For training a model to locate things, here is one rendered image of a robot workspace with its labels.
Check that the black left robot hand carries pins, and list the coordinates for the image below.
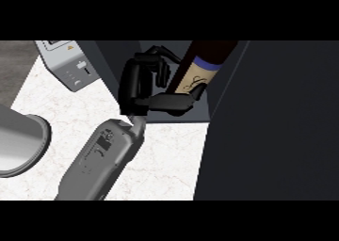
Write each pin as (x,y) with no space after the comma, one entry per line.
(132,84)

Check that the dark wine bottle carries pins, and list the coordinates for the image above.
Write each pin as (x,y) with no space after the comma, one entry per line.
(197,73)

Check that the dark grey cabinet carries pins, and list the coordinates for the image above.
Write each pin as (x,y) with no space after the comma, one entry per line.
(104,58)

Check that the pale grey toaster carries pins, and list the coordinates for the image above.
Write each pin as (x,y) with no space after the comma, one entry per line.
(67,66)

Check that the grey metal cylinder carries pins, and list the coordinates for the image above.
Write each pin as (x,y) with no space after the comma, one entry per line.
(11,144)

